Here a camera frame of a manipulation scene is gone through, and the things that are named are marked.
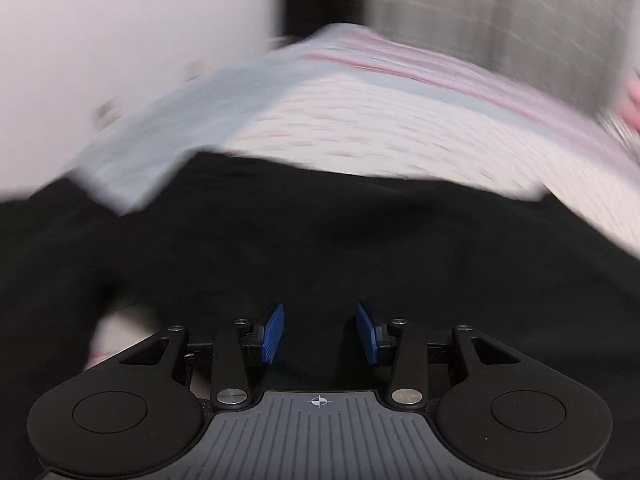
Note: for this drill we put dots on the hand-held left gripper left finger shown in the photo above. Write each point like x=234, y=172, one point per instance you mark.
x=270, y=334

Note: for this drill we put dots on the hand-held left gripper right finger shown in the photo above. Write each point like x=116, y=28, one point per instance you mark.
x=366, y=334

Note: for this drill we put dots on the black pants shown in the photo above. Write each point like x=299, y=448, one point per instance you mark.
x=320, y=245

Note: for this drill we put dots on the cherry print bed sheet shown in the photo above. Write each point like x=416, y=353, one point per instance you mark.
x=380, y=130

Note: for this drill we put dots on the grey bed sheet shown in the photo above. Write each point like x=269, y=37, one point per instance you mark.
x=150, y=140

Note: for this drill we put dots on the pink striped blanket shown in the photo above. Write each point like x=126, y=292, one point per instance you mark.
x=430, y=65

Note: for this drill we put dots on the grey patterned curtain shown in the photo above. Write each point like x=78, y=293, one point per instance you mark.
x=500, y=10

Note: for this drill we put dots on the pile of pink folded clothes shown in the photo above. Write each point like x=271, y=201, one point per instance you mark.
x=632, y=102

